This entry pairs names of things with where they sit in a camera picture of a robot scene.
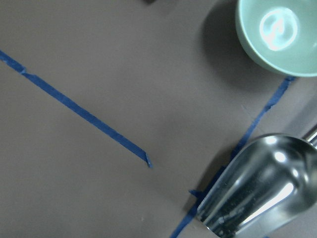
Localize metal scoop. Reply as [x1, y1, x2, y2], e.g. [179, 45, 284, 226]
[197, 128, 317, 238]

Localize mint green bowl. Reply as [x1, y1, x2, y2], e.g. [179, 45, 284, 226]
[235, 0, 317, 77]

